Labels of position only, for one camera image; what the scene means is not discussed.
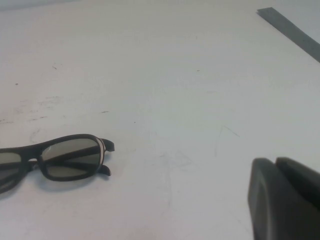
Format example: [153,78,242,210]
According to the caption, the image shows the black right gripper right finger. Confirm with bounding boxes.
[275,156,320,208]

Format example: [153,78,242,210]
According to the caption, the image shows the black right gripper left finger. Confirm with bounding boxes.
[246,156,320,240]

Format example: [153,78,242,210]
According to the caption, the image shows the black-framed glasses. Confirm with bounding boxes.
[0,133,116,195]

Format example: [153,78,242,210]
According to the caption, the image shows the grey tape strip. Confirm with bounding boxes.
[256,7,320,64]

